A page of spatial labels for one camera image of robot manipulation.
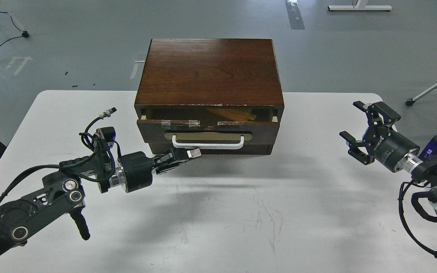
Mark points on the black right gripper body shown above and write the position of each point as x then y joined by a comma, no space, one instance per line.
389,147

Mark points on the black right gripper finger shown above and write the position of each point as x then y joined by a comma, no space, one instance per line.
379,115
354,148

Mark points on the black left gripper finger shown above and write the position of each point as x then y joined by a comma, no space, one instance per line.
193,153
171,157

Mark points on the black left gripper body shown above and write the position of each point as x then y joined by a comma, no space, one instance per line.
133,172

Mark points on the wooden drawer with white handle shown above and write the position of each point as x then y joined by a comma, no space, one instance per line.
233,137

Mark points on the yellow corn cob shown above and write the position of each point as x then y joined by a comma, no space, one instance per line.
241,115

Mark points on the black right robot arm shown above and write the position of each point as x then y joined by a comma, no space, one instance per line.
423,170

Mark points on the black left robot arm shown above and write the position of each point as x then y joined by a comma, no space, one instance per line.
63,193

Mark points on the dark wooden cabinet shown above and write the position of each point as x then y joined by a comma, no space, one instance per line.
182,78

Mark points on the white table base far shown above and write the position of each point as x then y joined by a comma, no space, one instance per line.
360,5

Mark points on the white wheeled stand leg left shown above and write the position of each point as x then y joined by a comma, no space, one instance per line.
16,22

